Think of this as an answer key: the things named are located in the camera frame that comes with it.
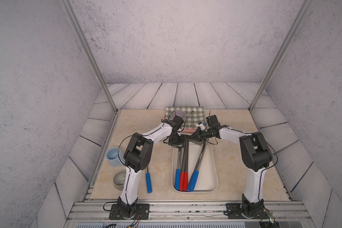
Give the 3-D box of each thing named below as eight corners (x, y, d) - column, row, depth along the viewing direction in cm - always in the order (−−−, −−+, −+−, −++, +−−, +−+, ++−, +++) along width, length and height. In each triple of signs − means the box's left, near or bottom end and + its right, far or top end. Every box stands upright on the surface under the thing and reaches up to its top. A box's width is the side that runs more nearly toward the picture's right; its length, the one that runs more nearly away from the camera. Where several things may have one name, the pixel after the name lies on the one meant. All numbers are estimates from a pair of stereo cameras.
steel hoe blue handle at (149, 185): (147, 193, 81) (147, 192, 79) (146, 174, 88) (145, 173, 86) (152, 192, 81) (152, 191, 80) (150, 173, 89) (150, 172, 87)
